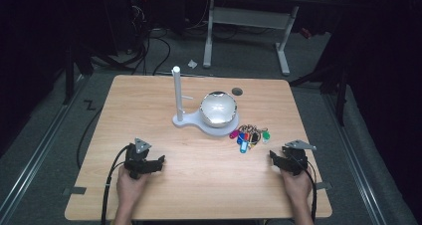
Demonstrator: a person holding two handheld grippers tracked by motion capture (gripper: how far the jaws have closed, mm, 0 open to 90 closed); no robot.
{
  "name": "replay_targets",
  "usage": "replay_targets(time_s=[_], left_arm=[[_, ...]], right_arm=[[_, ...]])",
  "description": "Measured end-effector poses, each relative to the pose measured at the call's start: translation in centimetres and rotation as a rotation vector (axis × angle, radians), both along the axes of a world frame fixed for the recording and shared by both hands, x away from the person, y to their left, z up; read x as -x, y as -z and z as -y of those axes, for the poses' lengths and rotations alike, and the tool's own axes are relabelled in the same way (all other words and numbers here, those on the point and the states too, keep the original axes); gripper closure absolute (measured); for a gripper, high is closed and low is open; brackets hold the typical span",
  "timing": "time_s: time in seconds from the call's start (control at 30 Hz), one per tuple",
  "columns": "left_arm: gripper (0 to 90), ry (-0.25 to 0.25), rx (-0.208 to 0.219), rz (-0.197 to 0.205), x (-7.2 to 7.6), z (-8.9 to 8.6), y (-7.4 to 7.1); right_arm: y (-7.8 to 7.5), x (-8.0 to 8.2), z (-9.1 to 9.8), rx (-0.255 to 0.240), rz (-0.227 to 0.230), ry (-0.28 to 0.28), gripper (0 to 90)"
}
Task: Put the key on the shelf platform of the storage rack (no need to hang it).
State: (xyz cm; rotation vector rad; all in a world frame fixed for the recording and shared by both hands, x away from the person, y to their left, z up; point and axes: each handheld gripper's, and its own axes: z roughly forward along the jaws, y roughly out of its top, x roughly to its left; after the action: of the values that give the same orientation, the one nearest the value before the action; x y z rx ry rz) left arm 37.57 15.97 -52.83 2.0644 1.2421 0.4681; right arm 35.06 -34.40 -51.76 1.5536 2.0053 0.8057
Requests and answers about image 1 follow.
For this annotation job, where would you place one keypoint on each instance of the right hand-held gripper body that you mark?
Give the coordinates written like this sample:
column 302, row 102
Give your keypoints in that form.
column 294, row 158

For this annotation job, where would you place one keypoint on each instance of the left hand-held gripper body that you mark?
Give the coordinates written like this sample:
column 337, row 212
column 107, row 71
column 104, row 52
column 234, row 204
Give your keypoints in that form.
column 135, row 158

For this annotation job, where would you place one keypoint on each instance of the bunch of keys coloured tags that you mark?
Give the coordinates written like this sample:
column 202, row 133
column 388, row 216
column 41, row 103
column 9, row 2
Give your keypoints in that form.
column 249, row 137

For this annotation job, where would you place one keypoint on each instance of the person's right hand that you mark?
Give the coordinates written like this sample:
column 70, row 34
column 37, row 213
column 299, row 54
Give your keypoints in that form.
column 298, row 188

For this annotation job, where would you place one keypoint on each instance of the person's left hand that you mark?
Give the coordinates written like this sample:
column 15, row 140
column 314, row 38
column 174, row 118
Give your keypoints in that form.
column 128, row 190

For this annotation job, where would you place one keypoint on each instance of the black tape strip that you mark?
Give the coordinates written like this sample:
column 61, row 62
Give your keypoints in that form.
column 323, row 185
column 75, row 190

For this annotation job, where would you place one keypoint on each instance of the white stand with pole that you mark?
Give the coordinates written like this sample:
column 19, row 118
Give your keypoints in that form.
column 178, row 95

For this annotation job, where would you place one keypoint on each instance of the shiny silver bowl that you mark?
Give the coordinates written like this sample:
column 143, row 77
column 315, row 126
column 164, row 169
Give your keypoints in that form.
column 218, row 109

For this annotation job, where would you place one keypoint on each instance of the dark round table grommet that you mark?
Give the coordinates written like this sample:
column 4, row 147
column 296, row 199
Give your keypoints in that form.
column 237, row 92

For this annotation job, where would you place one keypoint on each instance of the black metal stand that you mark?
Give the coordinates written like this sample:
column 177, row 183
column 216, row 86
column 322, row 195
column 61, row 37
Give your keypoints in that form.
column 69, row 75
column 340, row 95

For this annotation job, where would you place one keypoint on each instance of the white paper scrap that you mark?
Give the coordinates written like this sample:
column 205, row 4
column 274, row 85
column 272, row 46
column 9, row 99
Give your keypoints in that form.
column 192, row 64

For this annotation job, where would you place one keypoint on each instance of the white-legged desk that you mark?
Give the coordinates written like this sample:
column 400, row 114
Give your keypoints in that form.
column 249, row 17

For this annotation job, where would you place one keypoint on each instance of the metal floor rail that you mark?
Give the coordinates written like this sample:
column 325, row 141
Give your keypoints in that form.
column 358, row 158
column 36, row 155

